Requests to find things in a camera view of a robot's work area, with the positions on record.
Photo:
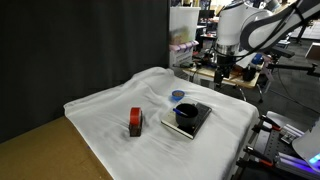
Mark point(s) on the black cup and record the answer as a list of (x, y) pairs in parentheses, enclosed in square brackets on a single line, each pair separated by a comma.
[(186, 118)]

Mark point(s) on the blue cup on desk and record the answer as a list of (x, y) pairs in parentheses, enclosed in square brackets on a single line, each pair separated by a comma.
[(257, 59)]

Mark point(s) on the black pot on desk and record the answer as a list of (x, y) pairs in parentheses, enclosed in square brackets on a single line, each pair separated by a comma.
[(248, 73)]

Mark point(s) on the blue marker pen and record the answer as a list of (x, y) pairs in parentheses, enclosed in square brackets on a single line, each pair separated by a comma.
[(180, 112)]

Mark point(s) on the black tape dispenser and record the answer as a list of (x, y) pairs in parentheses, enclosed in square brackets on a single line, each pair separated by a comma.
[(135, 130)]

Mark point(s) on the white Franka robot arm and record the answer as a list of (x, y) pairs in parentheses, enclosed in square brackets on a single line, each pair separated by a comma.
[(233, 23)]

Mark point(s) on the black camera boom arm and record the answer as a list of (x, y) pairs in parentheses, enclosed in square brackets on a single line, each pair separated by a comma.
[(290, 66)]

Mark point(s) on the small blue bowl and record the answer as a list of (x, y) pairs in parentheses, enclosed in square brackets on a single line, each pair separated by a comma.
[(178, 95)]

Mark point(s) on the white storage bin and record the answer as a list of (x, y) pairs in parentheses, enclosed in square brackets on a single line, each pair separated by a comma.
[(183, 23)]

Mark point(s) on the small aluminium bracket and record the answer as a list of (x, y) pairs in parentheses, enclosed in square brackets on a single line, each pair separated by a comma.
[(291, 133)]

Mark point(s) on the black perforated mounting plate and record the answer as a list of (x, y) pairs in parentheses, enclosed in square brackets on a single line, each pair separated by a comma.
[(266, 143)]

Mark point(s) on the black curtain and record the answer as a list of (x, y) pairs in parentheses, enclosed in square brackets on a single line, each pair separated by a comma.
[(83, 50)]

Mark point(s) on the aluminium extrusion rails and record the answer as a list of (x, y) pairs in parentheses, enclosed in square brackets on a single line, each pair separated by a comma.
[(293, 163)]

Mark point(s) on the red tape roll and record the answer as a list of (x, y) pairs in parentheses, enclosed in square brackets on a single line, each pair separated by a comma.
[(135, 115)]

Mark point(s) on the book with colourful cover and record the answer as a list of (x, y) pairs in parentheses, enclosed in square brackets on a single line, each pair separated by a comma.
[(201, 115)]

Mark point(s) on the wooden background desk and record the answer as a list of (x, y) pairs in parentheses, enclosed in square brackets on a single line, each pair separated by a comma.
[(240, 81)]

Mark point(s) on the white table cloth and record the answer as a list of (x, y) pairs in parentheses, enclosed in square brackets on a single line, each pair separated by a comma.
[(133, 156)]

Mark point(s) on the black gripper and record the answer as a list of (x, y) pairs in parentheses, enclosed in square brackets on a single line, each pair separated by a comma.
[(225, 61)]

